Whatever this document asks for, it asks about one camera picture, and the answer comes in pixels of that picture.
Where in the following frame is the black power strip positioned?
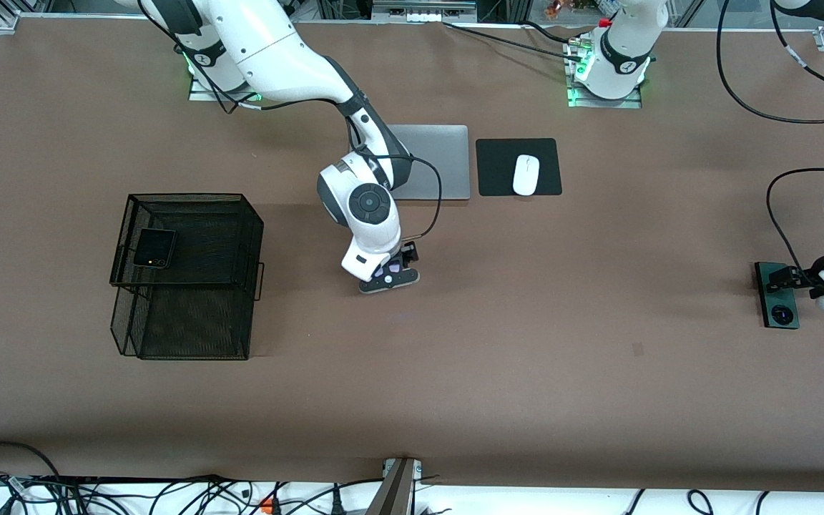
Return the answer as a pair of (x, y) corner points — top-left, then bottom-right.
(33, 472), (241, 489)

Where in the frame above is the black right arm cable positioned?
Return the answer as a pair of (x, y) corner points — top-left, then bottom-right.
(137, 0), (443, 244)

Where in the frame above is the black wire mesh basket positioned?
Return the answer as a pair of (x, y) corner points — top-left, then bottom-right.
(109, 192), (266, 361)

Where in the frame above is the black looped floor cable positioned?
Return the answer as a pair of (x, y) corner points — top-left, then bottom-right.
(0, 440), (64, 481)

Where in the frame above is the black cable on table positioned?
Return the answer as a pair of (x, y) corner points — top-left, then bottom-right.
(443, 21), (577, 59)

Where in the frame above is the aluminium camera post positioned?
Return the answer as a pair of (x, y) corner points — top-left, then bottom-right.
(366, 458), (423, 515)

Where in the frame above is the white power strip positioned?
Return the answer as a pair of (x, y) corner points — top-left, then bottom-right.
(371, 0), (479, 24)

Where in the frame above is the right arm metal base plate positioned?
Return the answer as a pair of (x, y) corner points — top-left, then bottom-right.
(189, 72), (264, 102)

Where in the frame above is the black mouse pad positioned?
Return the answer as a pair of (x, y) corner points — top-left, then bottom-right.
(475, 138), (563, 197)

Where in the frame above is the black flip phone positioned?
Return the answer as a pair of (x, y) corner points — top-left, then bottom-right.
(132, 228), (177, 270)

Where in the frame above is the white computer mouse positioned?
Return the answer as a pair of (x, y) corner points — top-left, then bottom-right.
(512, 154), (541, 197)

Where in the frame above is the silver closed laptop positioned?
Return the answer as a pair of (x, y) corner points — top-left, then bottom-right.
(383, 124), (471, 201)

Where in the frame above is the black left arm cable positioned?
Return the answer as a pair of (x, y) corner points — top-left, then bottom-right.
(716, 0), (824, 276)

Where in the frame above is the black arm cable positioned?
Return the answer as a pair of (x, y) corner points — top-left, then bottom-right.
(137, 0), (443, 244)
(716, 0), (824, 276)

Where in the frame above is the dark green tall smartphone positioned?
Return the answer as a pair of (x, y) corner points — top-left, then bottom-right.
(754, 261), (801, 330)

